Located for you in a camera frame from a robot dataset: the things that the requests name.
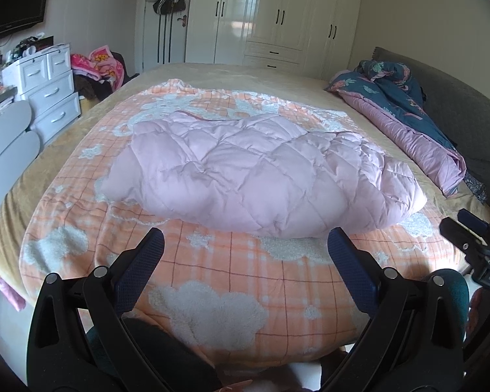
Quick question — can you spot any pink cartoon blanket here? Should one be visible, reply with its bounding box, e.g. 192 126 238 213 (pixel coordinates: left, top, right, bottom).
70 45 127 90

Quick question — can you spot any white wardrobe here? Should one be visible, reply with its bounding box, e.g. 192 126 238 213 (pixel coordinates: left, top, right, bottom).
186 0 364 80

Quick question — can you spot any pink cloth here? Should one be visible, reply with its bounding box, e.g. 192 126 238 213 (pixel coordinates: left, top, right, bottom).
0 275 27 311

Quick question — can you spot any orange plaid blanket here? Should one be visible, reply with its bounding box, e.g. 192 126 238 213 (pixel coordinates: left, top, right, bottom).
20 78 470 356

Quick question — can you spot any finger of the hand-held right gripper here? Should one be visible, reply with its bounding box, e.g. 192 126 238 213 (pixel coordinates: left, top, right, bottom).
439 217 480 254
458 208 490 235

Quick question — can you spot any white door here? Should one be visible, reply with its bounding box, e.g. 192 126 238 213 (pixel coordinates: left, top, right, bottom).
135 0 197 74

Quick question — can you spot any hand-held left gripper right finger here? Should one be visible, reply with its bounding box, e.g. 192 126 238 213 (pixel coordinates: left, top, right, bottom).
322 227 467 392

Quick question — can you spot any blue floral quilt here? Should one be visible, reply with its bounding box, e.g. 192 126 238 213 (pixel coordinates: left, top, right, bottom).
324 59 468 197

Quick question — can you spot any pile of small toiletries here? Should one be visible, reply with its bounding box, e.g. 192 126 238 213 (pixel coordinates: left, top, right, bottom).
6 35 56 60

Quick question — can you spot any bed with beige sheet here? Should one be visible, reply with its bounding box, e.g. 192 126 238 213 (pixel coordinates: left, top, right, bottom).
0 62 490 360

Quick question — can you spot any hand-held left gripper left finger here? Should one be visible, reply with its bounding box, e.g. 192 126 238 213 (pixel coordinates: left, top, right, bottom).
25 227 166 392

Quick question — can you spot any grey padded headboard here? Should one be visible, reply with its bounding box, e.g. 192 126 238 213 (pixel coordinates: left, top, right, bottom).
371 47 490 229

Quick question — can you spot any white drawer chest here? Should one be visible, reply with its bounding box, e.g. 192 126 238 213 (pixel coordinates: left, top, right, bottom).
2 43 82 143

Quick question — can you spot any pink quilted jacket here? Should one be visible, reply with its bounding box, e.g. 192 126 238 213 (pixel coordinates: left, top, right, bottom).
101 110 427 238

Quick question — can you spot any dark patterned cloth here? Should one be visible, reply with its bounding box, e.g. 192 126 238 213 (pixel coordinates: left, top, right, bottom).
465 171 489 204

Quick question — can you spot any grey rounded footboard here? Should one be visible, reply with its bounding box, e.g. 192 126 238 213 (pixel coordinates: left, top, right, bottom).
0 100 41 221

